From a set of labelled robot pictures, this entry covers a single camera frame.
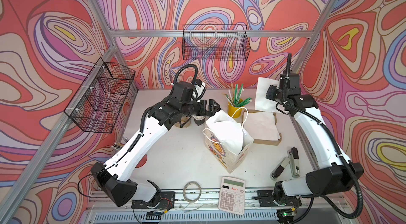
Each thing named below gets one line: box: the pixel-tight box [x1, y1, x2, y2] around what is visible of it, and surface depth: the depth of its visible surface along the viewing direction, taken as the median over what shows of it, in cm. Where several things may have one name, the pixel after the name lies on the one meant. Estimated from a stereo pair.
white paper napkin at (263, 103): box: [254, 77, 281, 113], surface depth 78 cm
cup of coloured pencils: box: [134, 153, 148, 168], surface depth 86 cm
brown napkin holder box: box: [242, 109, 282, 146], surface depth 98 cm
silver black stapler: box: [269, 146, 301, 181], surface depth 83 cm
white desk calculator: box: [218, 176, 246, 216], surface depth 75 cm
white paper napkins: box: [243, 112, 281, 141], surface depth 98 cm
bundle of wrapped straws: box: [223, 81, 254, 107], surface depth 101 cm
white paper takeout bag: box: [202, 106, 255, 174], surface depth 75 cm
